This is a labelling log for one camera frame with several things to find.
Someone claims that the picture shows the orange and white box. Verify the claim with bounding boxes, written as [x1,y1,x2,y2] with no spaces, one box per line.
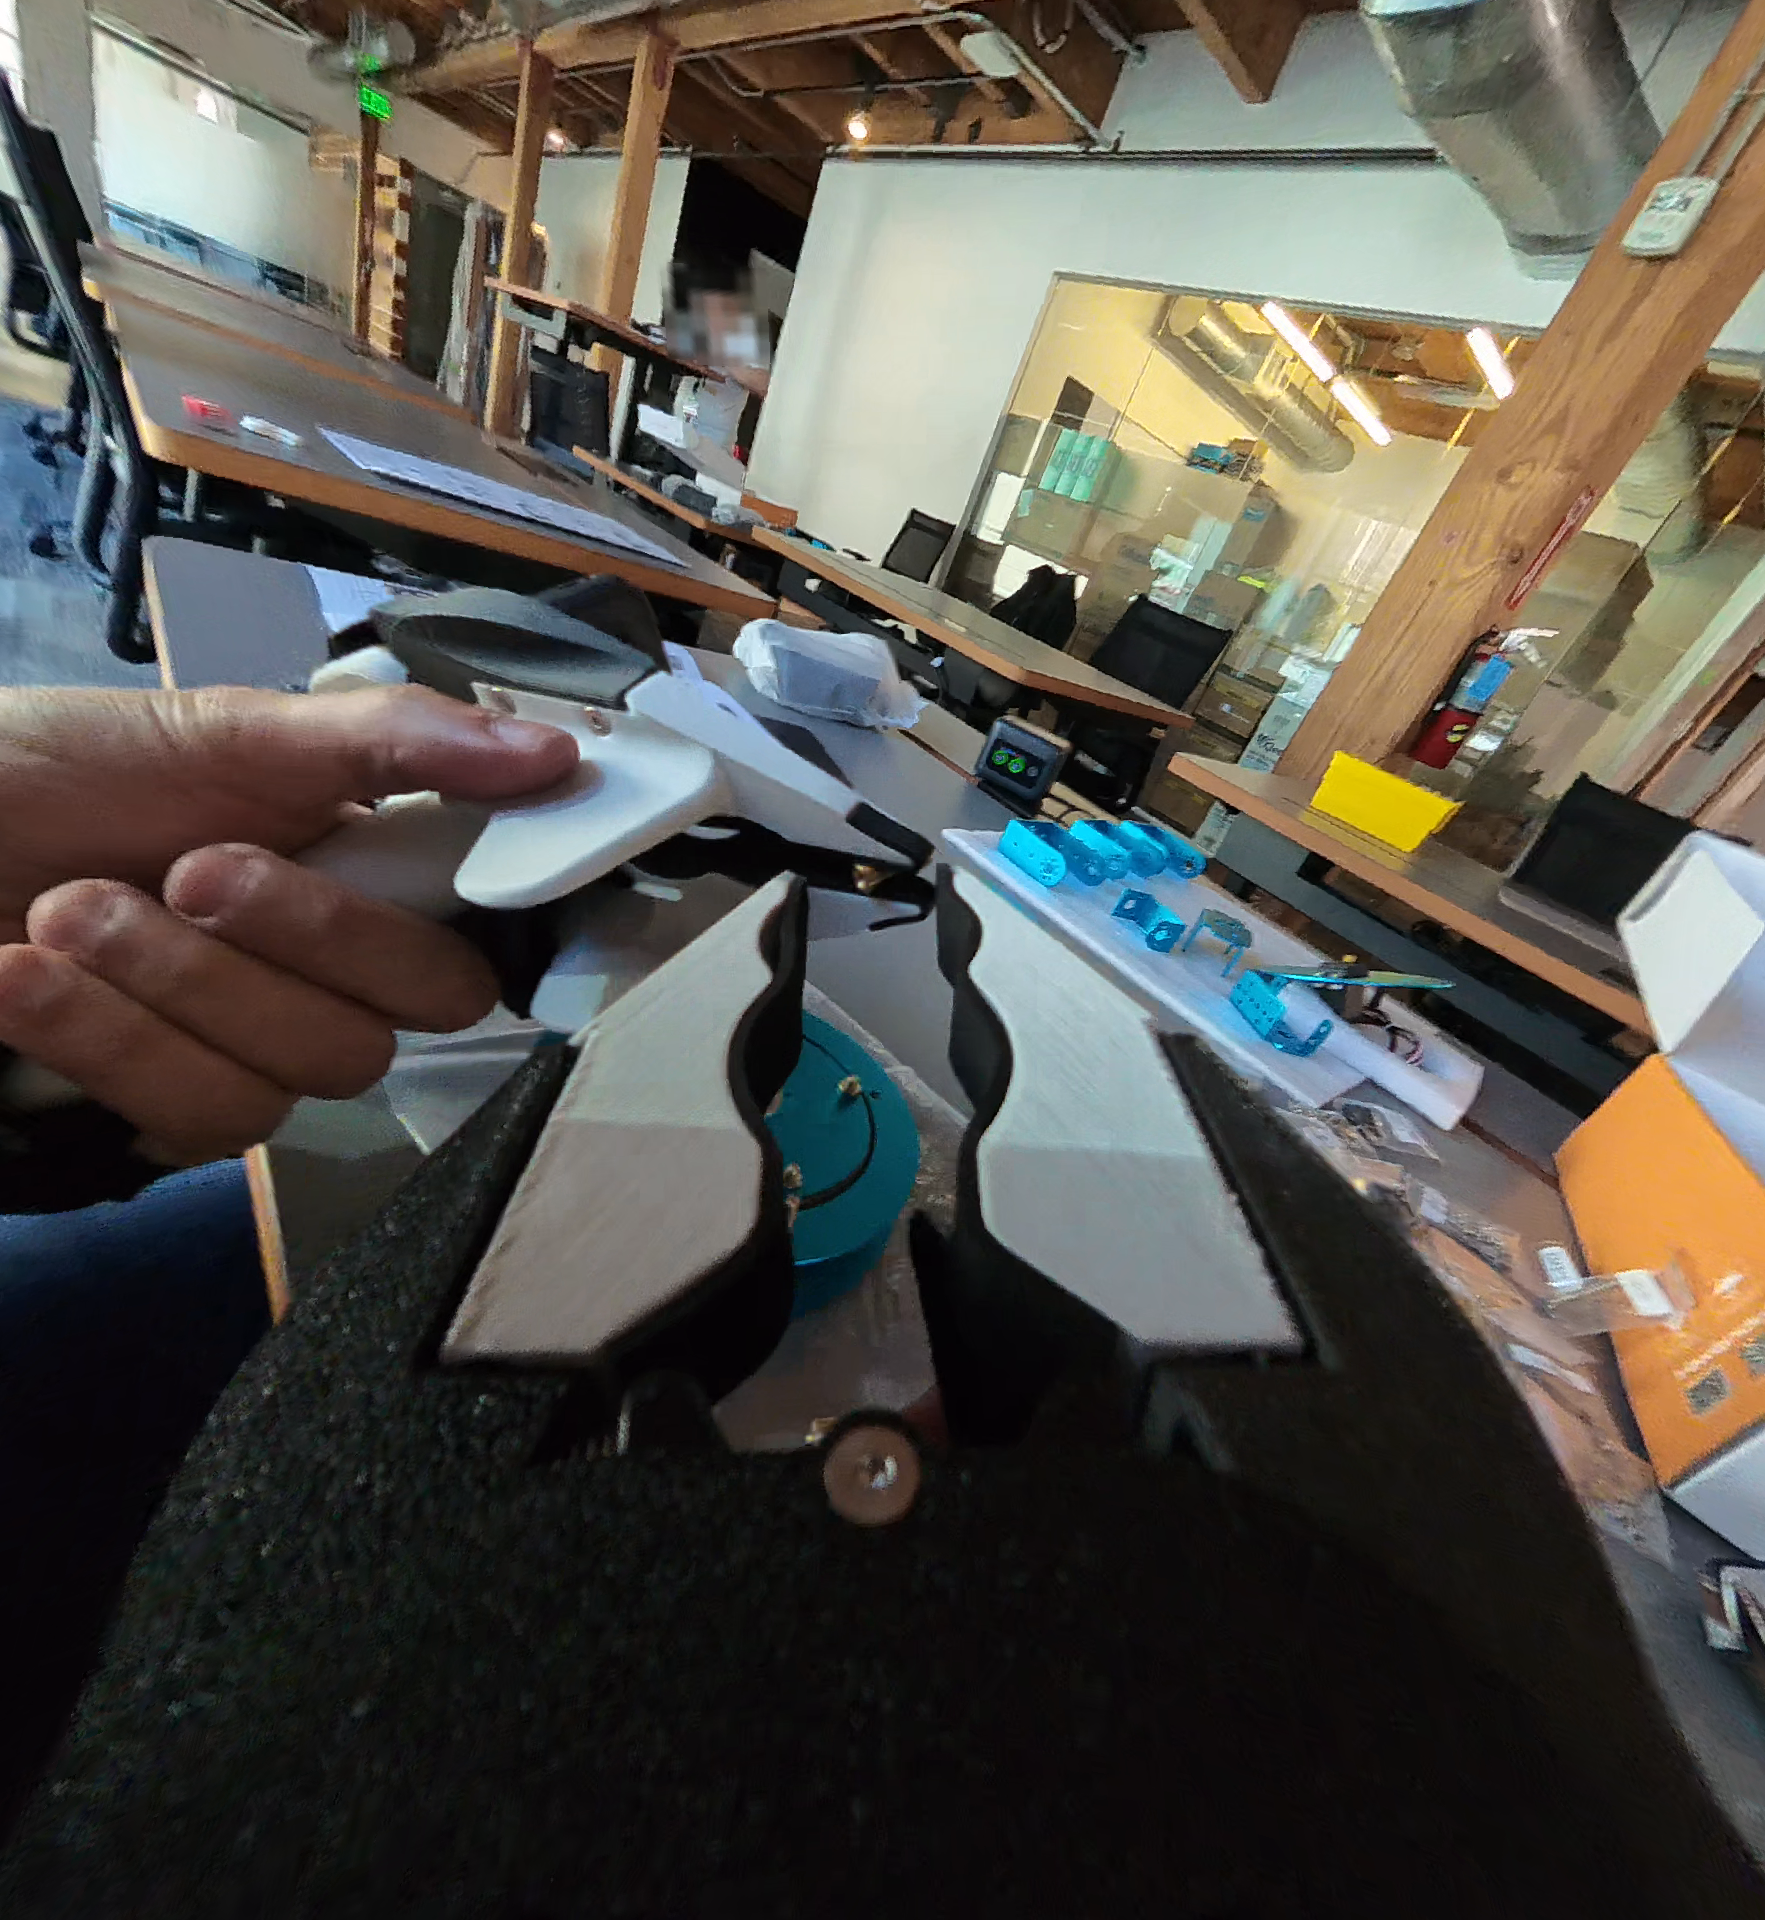
[1553,832,1765,1539]

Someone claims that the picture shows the grey desk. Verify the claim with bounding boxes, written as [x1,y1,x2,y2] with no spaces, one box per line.
[144,536,1765,1920]

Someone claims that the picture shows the person's left hand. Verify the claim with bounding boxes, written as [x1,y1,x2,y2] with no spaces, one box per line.
[0,681,582,1169]

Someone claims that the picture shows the yellow plastic bin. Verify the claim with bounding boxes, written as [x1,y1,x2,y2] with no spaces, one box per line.
[1305,752,1468,855]

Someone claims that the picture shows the pile of small screw bags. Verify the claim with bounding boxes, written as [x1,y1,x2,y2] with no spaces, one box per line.
[1274,1095,1710,1564]

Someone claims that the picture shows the white foam sheet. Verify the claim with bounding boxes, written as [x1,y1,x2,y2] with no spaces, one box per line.
[944,823,1487,1133]

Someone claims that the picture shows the stack of cardboard boxes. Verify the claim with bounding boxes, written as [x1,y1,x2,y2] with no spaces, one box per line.
[1182,572,1338,775]

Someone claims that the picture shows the black cube device green lights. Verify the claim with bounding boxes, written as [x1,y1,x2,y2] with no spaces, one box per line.
[977,715,1075,796]

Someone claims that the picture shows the black servo motor with cable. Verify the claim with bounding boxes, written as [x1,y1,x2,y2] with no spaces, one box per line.
[1331,989,1430,1070]

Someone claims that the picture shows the wood-edged office table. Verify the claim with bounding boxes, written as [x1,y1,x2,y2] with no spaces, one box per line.
[1167,752,1660,1041]
[80,247,783,625]
[752,524,1199,734]

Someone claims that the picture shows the printed paper sheet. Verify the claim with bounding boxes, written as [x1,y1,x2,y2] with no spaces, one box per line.
[315,424,692,568]

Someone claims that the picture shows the wide blue perforated bracket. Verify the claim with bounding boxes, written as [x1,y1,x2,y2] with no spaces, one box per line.
[1226,971,1338,1062]

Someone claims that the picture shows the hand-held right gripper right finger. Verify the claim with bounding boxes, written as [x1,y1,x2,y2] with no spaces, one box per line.
[912,866,1305,1449]

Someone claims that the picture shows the red fire extinguisher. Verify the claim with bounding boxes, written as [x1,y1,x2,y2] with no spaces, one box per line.
[1413,631,1510,770]

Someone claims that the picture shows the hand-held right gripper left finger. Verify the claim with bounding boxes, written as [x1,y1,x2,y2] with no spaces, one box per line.
[438,875,812,1388]

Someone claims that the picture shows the blue round turntable base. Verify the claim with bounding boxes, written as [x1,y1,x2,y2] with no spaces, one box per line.
[758,1013,923,1317]

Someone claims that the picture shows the wooden standing desk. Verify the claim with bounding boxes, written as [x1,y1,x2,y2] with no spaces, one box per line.
[486,274,774,396]

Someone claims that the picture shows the black jacket on chair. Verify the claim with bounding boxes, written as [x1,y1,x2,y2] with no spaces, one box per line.
[990,567,1084,651]

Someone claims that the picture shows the white plastic bag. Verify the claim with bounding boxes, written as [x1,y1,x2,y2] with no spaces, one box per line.
[731,616,923,734]

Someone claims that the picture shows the teal flat metal plate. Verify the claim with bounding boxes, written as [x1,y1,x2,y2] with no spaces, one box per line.
[1262,961,1459,1003]

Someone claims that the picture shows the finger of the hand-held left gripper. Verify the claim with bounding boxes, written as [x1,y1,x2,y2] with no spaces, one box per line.
[629,647,938,876]
[644,832,938,939]

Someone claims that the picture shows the wooden pillar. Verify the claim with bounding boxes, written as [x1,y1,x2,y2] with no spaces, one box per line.
[1281,0,1765,782]

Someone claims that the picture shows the dark laptop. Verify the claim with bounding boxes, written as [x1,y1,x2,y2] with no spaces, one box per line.
[1497,775,1705,951]

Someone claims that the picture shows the metal air duct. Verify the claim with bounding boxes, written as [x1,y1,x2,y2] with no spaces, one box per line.
[1363,0,1729,283]

